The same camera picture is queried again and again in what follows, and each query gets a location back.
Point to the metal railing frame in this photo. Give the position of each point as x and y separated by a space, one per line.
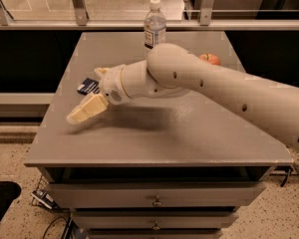
129 14

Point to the grey drawer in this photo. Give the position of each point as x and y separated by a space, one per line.
154 220
137 195

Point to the blue rxbar blueberry wrapper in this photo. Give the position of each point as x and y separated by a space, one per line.
87 86

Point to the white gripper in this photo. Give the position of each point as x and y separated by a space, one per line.
111 83

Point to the middle grey drawer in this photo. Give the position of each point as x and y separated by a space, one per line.
154 220

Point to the small device on floor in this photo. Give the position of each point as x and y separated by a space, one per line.
44 198

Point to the red apple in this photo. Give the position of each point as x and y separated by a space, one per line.
210 58

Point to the top grey drawer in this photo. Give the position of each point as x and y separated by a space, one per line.
137 195

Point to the clear plastic water bottle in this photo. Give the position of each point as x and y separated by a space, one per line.
154 26

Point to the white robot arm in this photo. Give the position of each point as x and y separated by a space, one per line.
168 70

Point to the grey drawer cabinet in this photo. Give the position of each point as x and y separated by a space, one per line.
189 139

